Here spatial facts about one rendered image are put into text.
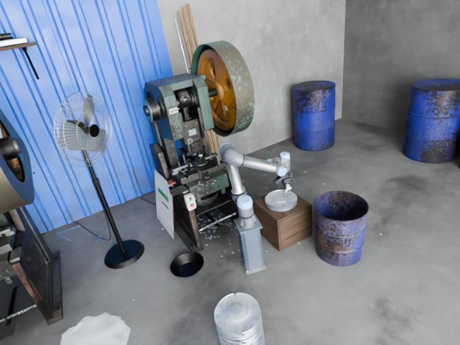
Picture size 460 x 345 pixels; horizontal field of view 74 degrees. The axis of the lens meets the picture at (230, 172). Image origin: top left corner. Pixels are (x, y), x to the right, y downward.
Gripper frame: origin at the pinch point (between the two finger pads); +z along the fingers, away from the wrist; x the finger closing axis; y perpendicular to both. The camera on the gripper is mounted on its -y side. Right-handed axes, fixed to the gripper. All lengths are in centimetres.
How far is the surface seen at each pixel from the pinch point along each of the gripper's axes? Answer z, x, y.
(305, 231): 48, 0, 17
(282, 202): 17.2, 9.0, 0.0
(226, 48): -113, 50, -25
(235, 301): 25, -75, -61
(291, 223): 30.5, -5.2, 2.6
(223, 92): -77, 59, -32
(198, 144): -39, 44, -63
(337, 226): 13, -41, 27
